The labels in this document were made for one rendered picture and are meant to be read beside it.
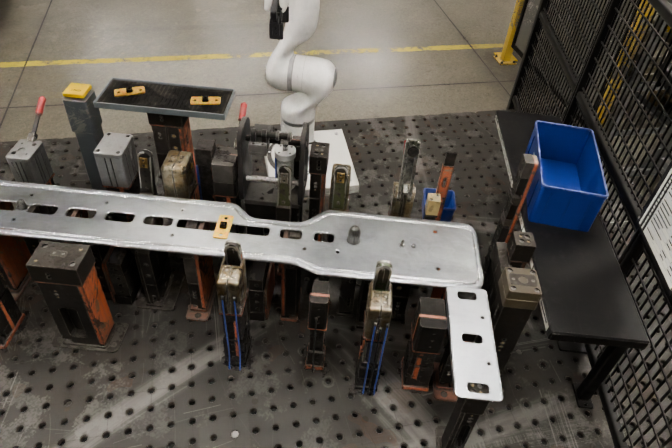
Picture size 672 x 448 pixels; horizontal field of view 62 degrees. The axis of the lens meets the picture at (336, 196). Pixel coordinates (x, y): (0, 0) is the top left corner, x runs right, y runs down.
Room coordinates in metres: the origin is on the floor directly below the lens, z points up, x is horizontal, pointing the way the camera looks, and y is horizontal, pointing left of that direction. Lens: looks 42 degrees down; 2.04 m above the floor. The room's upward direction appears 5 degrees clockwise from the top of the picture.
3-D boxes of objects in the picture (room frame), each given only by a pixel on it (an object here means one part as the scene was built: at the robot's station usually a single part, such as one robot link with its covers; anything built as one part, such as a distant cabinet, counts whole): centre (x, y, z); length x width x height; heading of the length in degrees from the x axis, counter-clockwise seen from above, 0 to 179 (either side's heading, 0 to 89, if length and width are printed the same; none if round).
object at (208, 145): (1.22, 0.38, 0.90); 0.05 x 0.05 x 0.40; 89
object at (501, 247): (0.98, -0.44, 0.85); 0.12 x 0.03 x 0.30; 179
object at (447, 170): (1.15, -0.29, 0.95); 0.03 x 0.01 x 0.50; 89
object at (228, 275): (0.83, 0.23, 0.87); 0.12 x 0.09 x 0.35; 179
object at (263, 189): (1.21, 0.18, 0.94); 0.18 x 0.13 x 0.49; 89
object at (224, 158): (1.21, 0.31, 0.89); 0.13 x 0.11 x 0.38; 179
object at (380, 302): (0.79, -0.12, 0.87); 0.12 x 0.09 x 0.35; 179
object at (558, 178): (1.23, -0.62, 1.09); 0.30 x 0.17 x 0.13; 171
